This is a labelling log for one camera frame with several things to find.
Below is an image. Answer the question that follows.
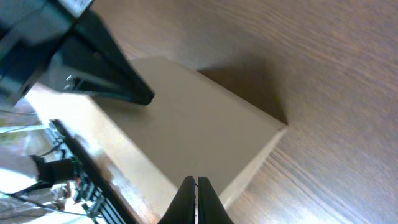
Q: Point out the black table edge rail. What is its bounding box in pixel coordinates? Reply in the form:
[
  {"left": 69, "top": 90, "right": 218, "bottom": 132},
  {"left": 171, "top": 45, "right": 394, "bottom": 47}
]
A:
[{"left": 50, "top": 120, "right": 137, "bottom": 224}]

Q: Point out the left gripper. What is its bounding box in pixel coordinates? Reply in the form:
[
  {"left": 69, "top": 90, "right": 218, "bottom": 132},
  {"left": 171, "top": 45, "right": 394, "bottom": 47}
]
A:
[{"left": 1, "top": 0, "right": 155, "bottom": 105}]

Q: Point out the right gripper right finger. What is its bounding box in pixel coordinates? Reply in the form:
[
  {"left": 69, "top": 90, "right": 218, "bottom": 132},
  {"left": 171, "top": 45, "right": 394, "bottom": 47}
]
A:
[{"left": 198, "top": 177, "right": 234, "bottom": 224}]

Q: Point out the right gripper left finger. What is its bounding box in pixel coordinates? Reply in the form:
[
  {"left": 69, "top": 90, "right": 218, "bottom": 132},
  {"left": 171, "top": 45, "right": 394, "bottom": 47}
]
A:
[{"left": 158, "top": 176, "right": 196, "bottom": 224}]

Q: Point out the brown cardboard box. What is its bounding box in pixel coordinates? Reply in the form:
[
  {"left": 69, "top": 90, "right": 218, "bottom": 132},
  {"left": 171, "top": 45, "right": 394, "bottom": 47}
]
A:
[{"left": 24, "top": 55, "right": 289, "bottom": 224}]

